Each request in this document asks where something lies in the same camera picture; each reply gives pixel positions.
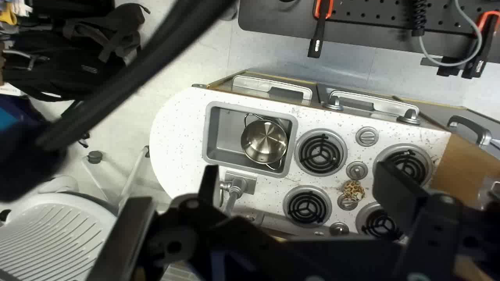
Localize black robot cable hose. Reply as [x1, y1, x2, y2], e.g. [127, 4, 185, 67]
[36, 0, 236, 153]

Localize black perforated work table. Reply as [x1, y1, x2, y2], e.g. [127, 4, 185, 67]
[238, 0, 500, 59]

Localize thin grey cable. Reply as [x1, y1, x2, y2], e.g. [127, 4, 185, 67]
[417, 0, 485, 68]

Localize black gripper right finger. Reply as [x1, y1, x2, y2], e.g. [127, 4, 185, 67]
[371, 160, 432, 223]

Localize small grey round floor cap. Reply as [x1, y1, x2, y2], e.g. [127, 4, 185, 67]
[86, 148, 105, 165]

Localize silver metal pot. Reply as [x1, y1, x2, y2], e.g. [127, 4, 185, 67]
[239, 115, 291, 171]

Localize orange handled black clamp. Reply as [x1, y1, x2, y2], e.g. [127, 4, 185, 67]
[460, 9, 500, 79]
[307, 0, 338, 59]

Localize grey toy door handle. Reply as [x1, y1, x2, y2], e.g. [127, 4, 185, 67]
[446, 113, 494, 148]

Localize small brown toy object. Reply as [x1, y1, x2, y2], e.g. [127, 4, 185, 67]
[341, 177, 366, 199]

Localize black coil toy burner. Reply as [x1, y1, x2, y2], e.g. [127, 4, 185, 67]
[282, 184, 335, 226]
[294, 128, 349, 176]
[375, 143, 435, 187]
[357, 202, 407, 242]

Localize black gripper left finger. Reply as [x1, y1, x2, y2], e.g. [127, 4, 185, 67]
[196, 163, 221, 217]

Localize blue bag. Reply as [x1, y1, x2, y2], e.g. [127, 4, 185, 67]
[0, 95, 69, 202]

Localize toy kitchen with speckled counter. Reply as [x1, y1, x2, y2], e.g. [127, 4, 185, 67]
[149, 67, 500, 246]

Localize grey toy faucet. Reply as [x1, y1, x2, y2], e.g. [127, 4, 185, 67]
[217, 173, 258, 215]

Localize grey toy sink basin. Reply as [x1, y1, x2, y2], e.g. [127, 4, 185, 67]
[203, 99, 300, 179]

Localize black backpack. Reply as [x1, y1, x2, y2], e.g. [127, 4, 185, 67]
[0, 0, 153, 103]

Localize grey round toy knob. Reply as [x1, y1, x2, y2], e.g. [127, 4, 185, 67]
[328, 221, 350, 237]
[346, 159, 371, 182]
[355, 124, 380, 148]
[336, 192, 360, 212]

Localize white slatted plastic object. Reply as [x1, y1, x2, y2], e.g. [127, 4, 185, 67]
[0, 192, 119, 281]

